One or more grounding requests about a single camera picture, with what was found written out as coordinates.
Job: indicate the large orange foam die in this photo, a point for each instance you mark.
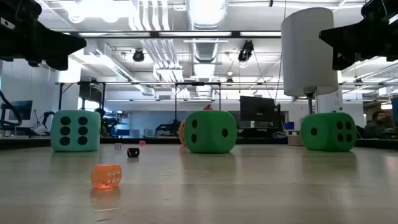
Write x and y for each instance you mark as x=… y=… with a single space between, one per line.
x=182 y=133

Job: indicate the black overhead frame bar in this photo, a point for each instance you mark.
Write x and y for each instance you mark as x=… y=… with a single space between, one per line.
x=149 y=34

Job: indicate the black aluminium table frame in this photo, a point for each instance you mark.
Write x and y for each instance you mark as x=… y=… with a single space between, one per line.
x=149 y=140

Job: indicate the black ceiling camera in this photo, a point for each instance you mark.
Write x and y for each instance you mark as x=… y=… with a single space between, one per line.
x=245 y=51
x=138 y=56

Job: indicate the small blue background screen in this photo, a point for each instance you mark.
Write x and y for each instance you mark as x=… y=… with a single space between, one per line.
x=288 y=125

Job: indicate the black background workbench frame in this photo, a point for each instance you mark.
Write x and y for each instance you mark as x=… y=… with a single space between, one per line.
x=199 y=83

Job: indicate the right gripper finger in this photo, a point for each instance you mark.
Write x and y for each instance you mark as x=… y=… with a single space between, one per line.
x=342 y=39

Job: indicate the small pink die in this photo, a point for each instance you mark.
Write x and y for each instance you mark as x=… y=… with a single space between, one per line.
x=142 y=142

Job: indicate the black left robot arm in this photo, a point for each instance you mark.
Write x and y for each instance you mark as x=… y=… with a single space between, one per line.
x=18 y=9

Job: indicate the dark background wall monitor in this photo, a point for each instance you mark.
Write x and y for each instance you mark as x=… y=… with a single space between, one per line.
x=25 y=109

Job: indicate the large teal foam die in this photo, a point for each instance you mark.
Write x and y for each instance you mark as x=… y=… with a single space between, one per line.
x=75 y=130

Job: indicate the large green foam die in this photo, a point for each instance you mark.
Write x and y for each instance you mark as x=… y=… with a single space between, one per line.
x=328 y=132
x=210 y=132

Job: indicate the person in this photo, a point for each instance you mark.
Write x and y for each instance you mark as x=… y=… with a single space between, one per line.
x=377 y=124

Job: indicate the small orange translucent die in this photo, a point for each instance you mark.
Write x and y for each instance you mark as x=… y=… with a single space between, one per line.
x=106 y=176

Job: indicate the white shade wooden base lamp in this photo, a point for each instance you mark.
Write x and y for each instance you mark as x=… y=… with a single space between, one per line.
x=308 y=49

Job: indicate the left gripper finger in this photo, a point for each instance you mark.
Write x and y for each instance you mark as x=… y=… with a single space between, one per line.
x=70 y=45

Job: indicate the black background monitor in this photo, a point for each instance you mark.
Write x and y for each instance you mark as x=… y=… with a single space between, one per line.
x=257 y=109

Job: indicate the small black die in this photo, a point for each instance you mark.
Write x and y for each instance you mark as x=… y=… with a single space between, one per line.
x=133 y=152

